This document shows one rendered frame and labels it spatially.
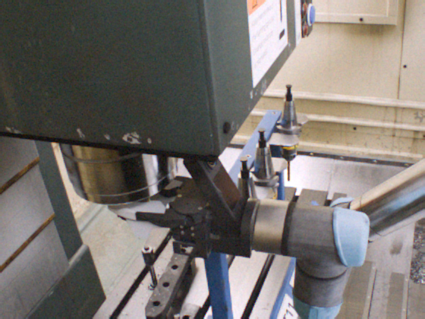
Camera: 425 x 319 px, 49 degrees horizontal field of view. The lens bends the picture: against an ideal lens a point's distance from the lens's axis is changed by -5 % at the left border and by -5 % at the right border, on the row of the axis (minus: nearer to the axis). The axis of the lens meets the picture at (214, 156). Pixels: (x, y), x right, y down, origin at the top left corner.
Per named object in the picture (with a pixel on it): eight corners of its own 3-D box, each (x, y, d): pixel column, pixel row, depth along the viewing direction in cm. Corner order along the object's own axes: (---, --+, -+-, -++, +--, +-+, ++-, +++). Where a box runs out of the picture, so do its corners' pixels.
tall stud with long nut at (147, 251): (162, 282, 120) (154, 244, 114) (158, 289, 118) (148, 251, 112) (153, 279, 121) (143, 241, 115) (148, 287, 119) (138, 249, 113)
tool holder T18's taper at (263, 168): (254, 167, 102) (252, 139, 99) (275, 167, 101) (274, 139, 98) (252, 179, 98) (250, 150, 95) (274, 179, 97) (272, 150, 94)
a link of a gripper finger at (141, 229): (108, 243, 70) (170, 244, 69) (101, 212, 66) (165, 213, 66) (113, 229, 72) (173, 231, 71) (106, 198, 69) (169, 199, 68)
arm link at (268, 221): (281, 225, 61) (292, 187, 67) (247, 219, 62) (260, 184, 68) (279, 266, 65) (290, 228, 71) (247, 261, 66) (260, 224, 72)
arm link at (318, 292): (351, 283, 76) (360, 233, 71) (332, 335, 68) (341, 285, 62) (306, 270, 80) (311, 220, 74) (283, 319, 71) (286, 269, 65)
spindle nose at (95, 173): (96, 145, 78) (80, 77, 71) (191, 146, 74) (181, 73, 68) (52, 204, 64) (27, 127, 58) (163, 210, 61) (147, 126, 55)
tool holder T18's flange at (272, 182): (251, 175, 104) (250, 165, 103) (279, 175, 103) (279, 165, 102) (248, 191, 99) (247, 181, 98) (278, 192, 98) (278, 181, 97)
